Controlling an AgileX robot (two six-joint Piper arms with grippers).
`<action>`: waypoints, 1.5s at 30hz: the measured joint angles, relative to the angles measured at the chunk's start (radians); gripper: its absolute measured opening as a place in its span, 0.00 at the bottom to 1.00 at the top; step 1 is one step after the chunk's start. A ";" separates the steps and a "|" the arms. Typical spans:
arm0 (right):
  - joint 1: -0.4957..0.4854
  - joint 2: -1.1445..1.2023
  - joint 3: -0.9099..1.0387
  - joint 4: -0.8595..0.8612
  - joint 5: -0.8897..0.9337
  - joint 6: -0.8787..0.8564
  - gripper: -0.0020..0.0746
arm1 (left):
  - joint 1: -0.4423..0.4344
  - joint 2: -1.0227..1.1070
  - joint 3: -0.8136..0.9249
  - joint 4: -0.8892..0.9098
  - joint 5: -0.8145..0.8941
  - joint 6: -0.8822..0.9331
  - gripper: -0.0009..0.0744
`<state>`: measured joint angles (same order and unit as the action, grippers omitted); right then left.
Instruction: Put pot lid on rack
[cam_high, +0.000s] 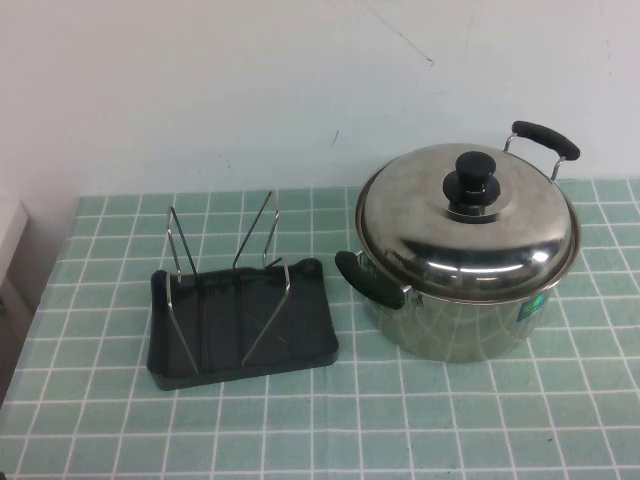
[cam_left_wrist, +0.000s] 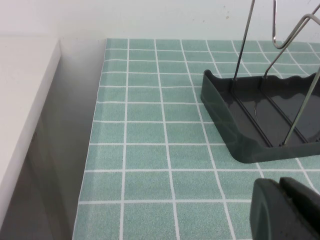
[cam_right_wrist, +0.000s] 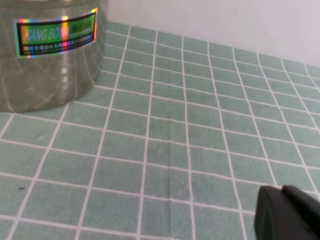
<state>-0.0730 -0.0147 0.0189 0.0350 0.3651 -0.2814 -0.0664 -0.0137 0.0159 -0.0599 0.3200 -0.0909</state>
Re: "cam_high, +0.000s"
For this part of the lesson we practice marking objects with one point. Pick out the stainless steel pot lid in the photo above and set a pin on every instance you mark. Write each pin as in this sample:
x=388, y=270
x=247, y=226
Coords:
x=425, y=220

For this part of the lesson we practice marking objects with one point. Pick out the green checked tablecloth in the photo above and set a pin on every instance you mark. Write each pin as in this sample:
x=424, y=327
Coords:
x=350, y=425

